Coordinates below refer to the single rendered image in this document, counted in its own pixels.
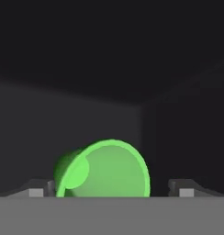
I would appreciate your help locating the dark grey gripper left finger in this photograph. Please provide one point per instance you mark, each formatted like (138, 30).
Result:
(37, 187)

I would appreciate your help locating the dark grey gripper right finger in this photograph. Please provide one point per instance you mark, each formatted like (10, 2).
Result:
(185, 187)

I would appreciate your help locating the green cup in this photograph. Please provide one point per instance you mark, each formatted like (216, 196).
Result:
(110, 171)

